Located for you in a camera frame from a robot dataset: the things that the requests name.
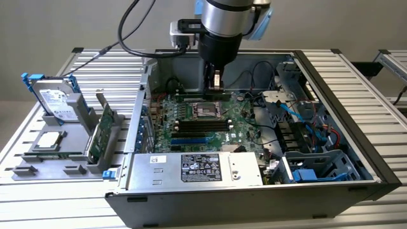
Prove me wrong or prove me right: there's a CPU socket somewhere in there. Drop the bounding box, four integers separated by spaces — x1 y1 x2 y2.
185 101 225 119

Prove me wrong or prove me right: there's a silver hard disk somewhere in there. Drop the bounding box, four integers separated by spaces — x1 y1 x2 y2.
33 79 81 124

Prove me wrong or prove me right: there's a silver CPU chip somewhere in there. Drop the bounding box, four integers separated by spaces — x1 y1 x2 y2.
33 132 67 151

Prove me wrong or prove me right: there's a blue disk bay latch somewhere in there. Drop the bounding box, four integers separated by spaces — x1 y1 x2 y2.
292 169 319 183

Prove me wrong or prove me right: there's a thin grey cable with connector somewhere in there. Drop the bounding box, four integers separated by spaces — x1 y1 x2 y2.
61 42 121 77

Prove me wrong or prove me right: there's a grey disk bay cage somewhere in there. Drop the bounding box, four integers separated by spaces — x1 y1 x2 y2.
272 147 367 185

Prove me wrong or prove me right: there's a black RAM slot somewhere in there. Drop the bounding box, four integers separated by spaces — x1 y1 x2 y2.
173 119 228 124
172 128 231 133
173 125 229 130
173 122 229 126

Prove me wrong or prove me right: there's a green RAM stick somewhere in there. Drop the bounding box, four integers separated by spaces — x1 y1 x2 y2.
23 152 84 160

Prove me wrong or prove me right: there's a black table connector block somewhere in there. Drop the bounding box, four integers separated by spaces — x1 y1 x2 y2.
351 61 384 77

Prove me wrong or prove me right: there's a blue data wire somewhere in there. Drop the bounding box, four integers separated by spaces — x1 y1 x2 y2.
275 100 327 145

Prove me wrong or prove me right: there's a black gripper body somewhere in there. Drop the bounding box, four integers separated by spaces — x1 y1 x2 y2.
197 32 244 66

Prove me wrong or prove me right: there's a black looped wire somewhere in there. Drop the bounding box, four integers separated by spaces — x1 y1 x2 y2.
233 61 275 93

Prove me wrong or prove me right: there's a green motherboard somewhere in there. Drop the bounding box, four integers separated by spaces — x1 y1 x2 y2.
151 92 273 155

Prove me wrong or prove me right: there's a black camera cable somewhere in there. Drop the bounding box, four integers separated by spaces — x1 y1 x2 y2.
117 0 192 58

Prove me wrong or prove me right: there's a green graphics card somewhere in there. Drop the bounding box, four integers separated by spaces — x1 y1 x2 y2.
84 89 115 164

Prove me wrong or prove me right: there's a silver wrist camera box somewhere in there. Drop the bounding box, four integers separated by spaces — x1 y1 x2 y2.
168 20 199 49

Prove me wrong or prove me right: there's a red wire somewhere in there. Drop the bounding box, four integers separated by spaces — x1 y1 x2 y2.
328 127 343 149

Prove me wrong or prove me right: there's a neighbouring slatted metal table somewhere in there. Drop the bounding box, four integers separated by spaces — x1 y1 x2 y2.
372 49 407 87

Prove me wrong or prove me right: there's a metal drive bracket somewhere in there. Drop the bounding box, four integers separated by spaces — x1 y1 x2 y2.
263 61 323 126

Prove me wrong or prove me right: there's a blue expansion slot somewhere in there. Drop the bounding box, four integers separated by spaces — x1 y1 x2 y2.
171 138 205 145

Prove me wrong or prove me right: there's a silver chipset heat sink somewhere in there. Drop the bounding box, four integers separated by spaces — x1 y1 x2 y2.
221 145 248 154

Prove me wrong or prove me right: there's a blue hard disk bracket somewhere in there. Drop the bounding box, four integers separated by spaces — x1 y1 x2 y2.
20 73 88 125

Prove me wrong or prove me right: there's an open grey PC case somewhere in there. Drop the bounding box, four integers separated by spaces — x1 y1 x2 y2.
104 49 402 229

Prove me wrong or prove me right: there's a silver power supply with label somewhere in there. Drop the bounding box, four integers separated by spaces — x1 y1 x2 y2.
125 152 265 192

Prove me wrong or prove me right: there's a grey parts rack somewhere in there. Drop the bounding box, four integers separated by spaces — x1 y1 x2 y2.
11 93 128 181

